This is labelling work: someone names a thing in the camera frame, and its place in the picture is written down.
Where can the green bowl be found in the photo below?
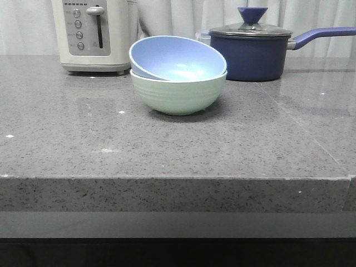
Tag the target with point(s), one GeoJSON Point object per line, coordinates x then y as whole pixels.
{"type": "Point", "coordinates": [178, 97]}

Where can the blue bowl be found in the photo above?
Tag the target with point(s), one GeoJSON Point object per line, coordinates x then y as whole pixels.
{"type": "Point", "coordinates": [174, 58]}

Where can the clear plastic container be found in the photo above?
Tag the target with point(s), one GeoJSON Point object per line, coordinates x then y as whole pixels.
{"type": "Point", "coordinates": [203, 36]}

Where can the dark blue saucepan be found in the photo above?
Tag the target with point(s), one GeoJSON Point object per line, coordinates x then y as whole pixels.
{"type": "Point", "coordinates": [262, 58]}

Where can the cream toaster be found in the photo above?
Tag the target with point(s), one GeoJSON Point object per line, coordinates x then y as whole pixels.
{"type": "Point", "coordinates": [95, 36]}

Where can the glass pot lid blue knob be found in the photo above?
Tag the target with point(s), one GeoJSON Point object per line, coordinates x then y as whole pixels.
{"type": "Point", "coordinates": [251, 27]}

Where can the white curtain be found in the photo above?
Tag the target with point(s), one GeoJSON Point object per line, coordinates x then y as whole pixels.
{"type": "Point", "coordinates": [27, 27]}

